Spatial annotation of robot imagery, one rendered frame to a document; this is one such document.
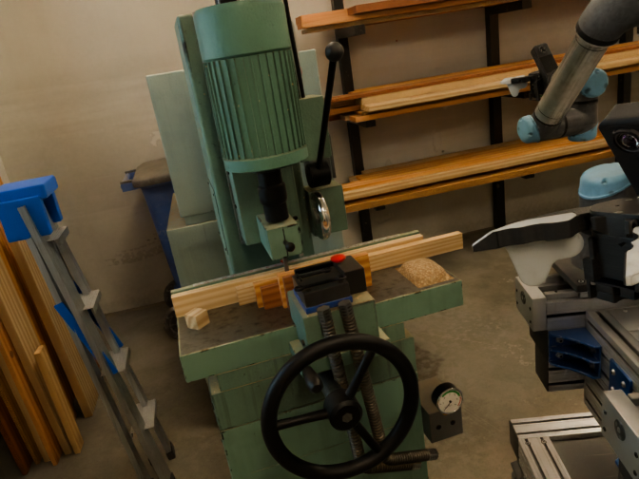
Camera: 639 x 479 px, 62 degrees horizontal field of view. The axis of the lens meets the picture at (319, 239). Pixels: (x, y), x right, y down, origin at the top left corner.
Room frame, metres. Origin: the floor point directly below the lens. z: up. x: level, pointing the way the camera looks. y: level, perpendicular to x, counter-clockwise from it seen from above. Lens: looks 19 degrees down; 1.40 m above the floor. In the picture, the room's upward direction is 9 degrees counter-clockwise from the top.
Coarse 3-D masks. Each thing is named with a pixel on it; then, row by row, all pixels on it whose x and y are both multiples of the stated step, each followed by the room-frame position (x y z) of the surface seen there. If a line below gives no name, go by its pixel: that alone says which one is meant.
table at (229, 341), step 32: (384, 288) 1.05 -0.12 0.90; (416, 288) 1.02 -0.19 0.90; (448, 288) 1.02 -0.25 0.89; (224, 320) 1.01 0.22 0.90; (256, 320) 0.99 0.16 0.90; (288, 320) 0.97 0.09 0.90; (384, 320) 0.99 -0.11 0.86; (192, 352) 0.90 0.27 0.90; (224, 352) 0.91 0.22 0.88; (256, 352) 0.93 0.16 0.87; (288, 352) 0.94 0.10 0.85
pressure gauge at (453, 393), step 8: (440, 384) 0.97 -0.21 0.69; (448, 384) 0.97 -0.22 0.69; (440, 392) 0.95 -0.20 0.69; (448, 392) 0.95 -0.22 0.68; (456, 392) 0.95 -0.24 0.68; (432, 400) 0.97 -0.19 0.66; (440, 400) 0.94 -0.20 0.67; (448, 400) 0.95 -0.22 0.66; (456, 400) 0.95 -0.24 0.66; (440, 408) 0.94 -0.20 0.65; (448, 408) 0.95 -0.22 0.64; (456, 408) 0.95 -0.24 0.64
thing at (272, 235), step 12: (264, 216) 1.16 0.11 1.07; (264, 228) 1.08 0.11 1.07; (276, 228) 1.06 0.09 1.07; (288, 228) 1.07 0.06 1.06; (264, 240) 1.11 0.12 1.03; (276, 240) 1.06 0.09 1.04; (288, 240) 1.07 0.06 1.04; (300, 240) 1.07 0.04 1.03; (276, 252) 1.06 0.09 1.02; (288, 252) 1.06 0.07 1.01; (300, 252) 1.07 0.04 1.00
